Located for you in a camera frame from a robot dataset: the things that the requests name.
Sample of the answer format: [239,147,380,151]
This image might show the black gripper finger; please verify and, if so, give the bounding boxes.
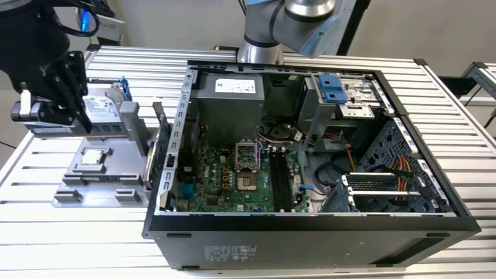
[64,52,95,136]
[36,55,77,126]

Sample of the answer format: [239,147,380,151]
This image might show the black RAM slot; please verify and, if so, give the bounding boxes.
[269,147,288,212]
[279,147,300,212]

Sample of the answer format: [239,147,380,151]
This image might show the hard disk in blue carrier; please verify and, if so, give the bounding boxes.
[81,74,133,137]

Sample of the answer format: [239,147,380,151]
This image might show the silver CPU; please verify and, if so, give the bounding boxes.
[79,149,107,167]

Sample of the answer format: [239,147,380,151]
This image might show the grey parts rack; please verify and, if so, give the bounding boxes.
[51,101,160,209]

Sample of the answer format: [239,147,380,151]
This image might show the green graphics card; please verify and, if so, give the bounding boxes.
[141,98,173,191]

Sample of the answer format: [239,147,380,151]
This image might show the black case fan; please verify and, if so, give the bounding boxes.
[180,112,203,163]

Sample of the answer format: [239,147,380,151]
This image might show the grey power supply unit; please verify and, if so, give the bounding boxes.
[191,73,268,148]

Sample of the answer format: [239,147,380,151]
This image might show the metal socket cover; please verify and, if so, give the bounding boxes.
[235,138,260,173]

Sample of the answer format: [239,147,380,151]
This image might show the green motherboard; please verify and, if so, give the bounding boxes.
[173,146,311,213]

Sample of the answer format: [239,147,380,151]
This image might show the CPU socket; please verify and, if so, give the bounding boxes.
[236,173,261,192]

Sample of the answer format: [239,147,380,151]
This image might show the round grey plastic disc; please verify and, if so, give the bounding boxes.
[269,123,297,139]

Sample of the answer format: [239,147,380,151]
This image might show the blue drive bay latch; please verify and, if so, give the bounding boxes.
[316,74,348,104]

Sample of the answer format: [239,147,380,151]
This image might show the disk bay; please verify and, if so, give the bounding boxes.
[320,171,439,214]

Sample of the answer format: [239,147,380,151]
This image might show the black PC case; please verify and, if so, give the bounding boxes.
[141,59,483,271]

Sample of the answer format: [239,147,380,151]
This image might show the aluminium side table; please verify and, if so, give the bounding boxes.
[460,60,496,106]

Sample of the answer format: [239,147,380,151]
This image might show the black camera cable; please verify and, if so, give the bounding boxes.
[52,0,117,38]

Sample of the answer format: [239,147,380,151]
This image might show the white wire bundle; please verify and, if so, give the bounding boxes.
[257,132,307,146]

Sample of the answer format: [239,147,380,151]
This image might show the orange yellow power wires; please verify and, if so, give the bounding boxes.
[308,131,347,141]

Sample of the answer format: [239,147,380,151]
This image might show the black data cable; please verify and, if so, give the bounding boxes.
[312,152,352,196]

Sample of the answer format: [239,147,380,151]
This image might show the thin orange wire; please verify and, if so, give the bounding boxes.
[345,144,356,173]

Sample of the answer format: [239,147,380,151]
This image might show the orange red yellow wire bundle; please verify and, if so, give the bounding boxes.
[389,153,416,203]

